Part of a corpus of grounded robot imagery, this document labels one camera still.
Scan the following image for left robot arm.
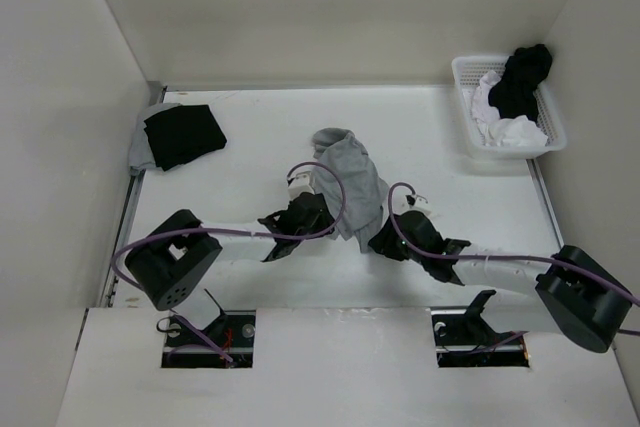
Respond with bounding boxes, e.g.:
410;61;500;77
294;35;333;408
124;192;334;346

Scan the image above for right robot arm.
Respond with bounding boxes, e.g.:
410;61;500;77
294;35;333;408
368;210;632;353

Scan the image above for black folded tank top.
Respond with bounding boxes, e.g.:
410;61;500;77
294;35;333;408
143;104;227;171

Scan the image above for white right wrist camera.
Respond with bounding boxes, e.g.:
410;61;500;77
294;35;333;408
399;194;434;218

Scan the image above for grey folded tank top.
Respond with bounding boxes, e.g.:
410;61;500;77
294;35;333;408
128;103;179;177

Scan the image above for grey tank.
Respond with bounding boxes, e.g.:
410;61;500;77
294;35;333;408
128;103;179;177
311;128;389;253

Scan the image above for black crumpled garment in basket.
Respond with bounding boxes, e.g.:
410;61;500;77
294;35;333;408
489;44;553;123

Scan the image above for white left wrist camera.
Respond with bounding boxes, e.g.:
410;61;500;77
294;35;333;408
287;171;315;200

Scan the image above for white plastic laundry basket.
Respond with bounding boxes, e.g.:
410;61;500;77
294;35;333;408
451;46;568;161

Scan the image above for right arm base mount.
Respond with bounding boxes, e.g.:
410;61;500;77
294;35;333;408
431;309;529;368

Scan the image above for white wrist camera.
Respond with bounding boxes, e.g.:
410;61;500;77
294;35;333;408
399;194;434;218
287;171;315;200

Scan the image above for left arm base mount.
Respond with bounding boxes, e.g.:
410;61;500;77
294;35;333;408
156;311;257;369

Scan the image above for white crumpled garment in basket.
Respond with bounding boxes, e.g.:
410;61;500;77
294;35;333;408
470;70;548;147

